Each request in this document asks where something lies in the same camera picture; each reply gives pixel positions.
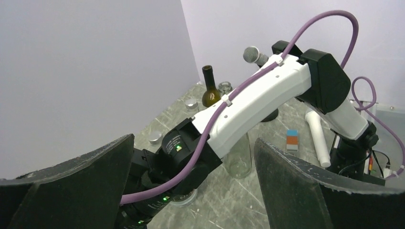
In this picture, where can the dark wine bottle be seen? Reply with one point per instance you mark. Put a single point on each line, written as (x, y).
(211, 95)

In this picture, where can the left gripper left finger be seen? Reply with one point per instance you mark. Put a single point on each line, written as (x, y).
(80, 193)

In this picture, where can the white toy microphone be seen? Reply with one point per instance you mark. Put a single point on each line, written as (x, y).
(314, 121)

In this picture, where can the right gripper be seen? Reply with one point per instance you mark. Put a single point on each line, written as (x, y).
(153, 182)

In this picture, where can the clear labelled bottle silver cap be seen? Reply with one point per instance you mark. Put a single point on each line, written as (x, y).
(192, 106)

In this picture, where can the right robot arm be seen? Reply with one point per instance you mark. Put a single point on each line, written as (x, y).
(196, 146)

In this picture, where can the grey handheld microphone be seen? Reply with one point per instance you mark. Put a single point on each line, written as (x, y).
(253, 55)

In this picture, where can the grey tool coloured blocks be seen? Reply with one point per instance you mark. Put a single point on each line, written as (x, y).
(292, 140)

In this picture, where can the clear glass bottle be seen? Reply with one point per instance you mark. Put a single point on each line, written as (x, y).
(238, 162)

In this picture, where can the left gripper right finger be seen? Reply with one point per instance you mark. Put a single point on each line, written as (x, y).
(300, 195)

